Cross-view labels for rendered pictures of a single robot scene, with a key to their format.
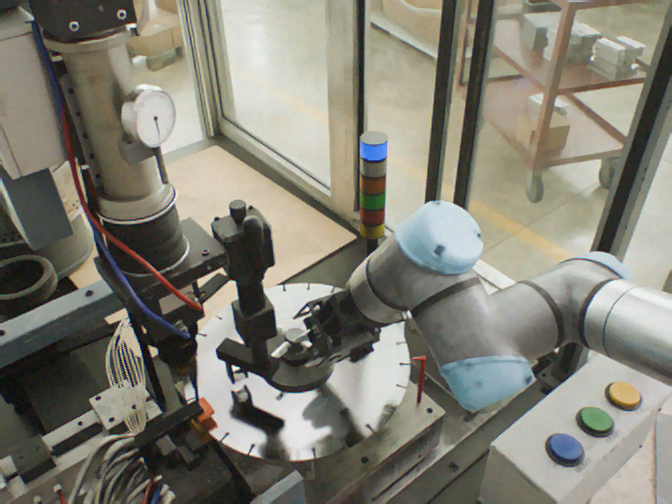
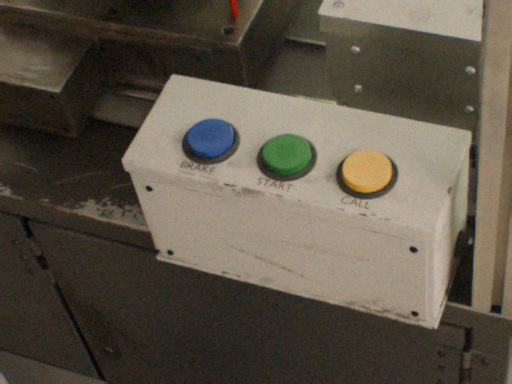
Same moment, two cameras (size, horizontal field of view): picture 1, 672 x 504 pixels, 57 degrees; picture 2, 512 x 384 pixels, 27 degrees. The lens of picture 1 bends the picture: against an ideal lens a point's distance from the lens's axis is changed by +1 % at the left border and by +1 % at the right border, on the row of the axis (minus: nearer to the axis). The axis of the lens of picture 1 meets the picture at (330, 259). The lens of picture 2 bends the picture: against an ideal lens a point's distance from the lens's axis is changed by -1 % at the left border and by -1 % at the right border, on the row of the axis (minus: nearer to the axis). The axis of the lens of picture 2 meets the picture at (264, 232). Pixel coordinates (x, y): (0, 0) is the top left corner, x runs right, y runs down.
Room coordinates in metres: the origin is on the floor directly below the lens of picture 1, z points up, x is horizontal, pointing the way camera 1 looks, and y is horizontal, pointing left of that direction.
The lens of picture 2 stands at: (0.26, -0.90, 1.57)
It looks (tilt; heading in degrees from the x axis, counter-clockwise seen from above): 52 degrees down; 68
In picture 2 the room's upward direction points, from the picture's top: 12 degrees counter-clockwise
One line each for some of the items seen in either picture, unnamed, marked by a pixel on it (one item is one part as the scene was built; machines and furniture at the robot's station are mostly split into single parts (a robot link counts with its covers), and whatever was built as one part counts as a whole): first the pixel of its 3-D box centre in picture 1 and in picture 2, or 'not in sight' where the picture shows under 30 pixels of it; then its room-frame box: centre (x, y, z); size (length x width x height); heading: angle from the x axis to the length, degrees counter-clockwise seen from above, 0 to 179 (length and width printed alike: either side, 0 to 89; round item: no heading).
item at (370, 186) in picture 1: (373, 179); not in sight; (0.87, -0.08, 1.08); 0.05 x 0.04 x 0.03; 37
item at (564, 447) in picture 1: (564, 450); (211, 142); (0.47, -0.31, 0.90); 0.04 x 0.04 x 0.02
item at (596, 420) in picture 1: (595, 422); (287, 158); (0.51, -0.36, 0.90); 0.04 x 0.04 x 0.02
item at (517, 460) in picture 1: (573, 445); (302, 200); (0.52, -0.35, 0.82); 0.28 x 0.11 x 0.15; 127
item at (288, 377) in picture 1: (296, 353); not in sight; (0.60, 0.05, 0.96); 0.11 x 0.11 x 0.03
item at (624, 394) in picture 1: (623, 396); (367, 175); (0.55, -0.42, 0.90); 0.04 x 0.04 x 0.02
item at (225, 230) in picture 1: (248, 275); not in sight; (0.53, 0.10, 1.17); 0.06 x 0.05 x 0.20; 118
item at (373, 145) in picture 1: (374, 146); not in sight; (0.87, -0.08, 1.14); 0.05 x 0.04 x 0.03; 37
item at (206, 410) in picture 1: (178, 434); not in sight; (0.48, 0.21, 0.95); 0.10 x 0.03 x 0.07; 127
